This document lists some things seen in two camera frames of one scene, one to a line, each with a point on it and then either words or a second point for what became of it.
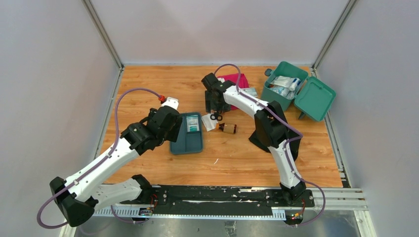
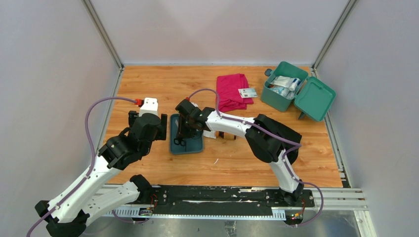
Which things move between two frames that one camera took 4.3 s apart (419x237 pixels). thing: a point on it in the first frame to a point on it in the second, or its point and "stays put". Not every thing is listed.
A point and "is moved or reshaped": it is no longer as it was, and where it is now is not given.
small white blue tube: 295,82 stays put
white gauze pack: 282,81 stays put
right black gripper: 210,105 to 188,134
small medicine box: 251,91 stays put
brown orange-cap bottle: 226,127 is moved or reshaped
